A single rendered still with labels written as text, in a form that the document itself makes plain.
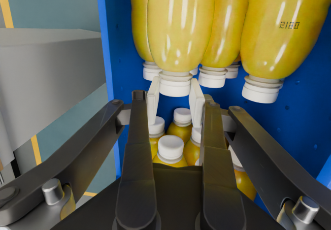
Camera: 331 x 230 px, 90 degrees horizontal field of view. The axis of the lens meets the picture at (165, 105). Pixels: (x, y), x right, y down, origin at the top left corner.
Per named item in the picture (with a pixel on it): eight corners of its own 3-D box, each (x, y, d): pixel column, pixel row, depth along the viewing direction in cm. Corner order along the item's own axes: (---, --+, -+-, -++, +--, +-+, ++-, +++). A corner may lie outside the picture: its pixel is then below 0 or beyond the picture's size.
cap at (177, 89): (157, 80, 19) (157, 95, 19) (192, 82, 18) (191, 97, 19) (160, 74, 22) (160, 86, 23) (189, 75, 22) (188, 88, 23)
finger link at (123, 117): (144, 127, 14) (108, 125, 14) (150, 103, 18) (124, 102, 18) (144, 112, 13) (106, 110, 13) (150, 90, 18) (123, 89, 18)
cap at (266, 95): (276, 81, 21) (272, 94, 22) (243, 78, 22) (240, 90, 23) (284, 90, 18) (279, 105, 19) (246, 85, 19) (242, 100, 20)
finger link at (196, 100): (196, 98, 14) (205, 98, 14) (190, 77, 21) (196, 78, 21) (192, 127, 16) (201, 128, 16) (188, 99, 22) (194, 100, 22)
